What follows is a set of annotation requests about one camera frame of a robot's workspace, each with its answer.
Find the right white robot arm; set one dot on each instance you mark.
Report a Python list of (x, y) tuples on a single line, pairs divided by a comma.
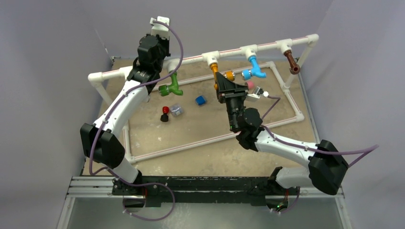
[(322, 166)]

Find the blue cube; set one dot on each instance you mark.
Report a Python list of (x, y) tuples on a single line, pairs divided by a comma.
[(200, 100)]

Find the red black knob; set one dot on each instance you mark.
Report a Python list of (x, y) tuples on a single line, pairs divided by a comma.
[(165, 117)]

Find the blue water faucet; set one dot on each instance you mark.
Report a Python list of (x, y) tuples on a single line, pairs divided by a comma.
[(255, 70)]

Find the pink capped small bottle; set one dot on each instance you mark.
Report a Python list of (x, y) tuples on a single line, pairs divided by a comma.
[(250, 85)]

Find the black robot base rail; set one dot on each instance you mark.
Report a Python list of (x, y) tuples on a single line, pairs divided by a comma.
[(256, 191)]

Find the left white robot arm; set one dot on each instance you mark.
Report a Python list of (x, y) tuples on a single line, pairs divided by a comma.
[(100, 139)]

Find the clear plastic small box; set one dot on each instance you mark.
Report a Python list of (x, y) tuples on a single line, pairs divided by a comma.
[(176, 110)]

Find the orange water faucet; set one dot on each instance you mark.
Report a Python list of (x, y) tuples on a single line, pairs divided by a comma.
[(230, 75)]

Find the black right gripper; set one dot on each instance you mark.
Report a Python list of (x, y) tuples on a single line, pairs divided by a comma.
[(227, 90)]

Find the brown water faucet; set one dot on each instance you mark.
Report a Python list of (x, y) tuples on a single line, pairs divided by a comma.
[(293, 65)]

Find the green water faucet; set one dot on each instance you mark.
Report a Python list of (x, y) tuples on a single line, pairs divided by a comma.
[(172, 88)]

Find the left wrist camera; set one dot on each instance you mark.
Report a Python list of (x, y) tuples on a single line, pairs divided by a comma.
[(158, 29)]

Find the aluminium extrusion frame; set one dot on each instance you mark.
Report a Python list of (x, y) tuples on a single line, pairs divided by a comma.
[(84, 187)]

